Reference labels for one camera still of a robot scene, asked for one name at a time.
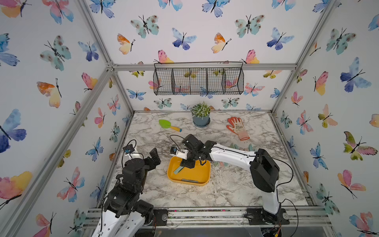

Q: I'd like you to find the yellow plastic storage tray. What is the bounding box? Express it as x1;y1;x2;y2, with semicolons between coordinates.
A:
167;157;211;186

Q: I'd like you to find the light teal folding knife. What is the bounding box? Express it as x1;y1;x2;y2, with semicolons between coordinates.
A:
174;166;184;175

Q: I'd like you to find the grey green folding knife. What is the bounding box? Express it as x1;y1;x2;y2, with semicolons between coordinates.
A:
181;179;199;183

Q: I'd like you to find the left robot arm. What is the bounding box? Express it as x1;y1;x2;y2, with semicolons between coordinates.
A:
92;148;161;237

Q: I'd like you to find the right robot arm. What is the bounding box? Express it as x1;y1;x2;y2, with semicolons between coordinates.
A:
170;134;284;225

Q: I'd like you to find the potted green plant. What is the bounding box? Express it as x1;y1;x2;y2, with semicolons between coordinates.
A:
191;102;211;127

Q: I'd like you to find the green toy garden trowel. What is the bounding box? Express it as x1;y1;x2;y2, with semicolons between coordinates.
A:
159;119;182;132

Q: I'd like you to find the red and pink glove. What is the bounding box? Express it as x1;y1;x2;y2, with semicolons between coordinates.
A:
227;117;250;141

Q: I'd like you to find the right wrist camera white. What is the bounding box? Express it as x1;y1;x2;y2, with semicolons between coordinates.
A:
170;147;189;160

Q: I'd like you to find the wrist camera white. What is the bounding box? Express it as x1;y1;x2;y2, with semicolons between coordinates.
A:
123;144;144;160
170;147;189;160

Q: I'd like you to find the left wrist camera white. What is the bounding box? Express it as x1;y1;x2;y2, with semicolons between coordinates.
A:
123;144;144;160

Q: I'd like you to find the black wire wall basket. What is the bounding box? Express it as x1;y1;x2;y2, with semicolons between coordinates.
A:
149;61;244;96

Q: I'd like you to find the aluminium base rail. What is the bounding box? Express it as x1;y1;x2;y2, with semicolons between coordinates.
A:
84;205;332;229

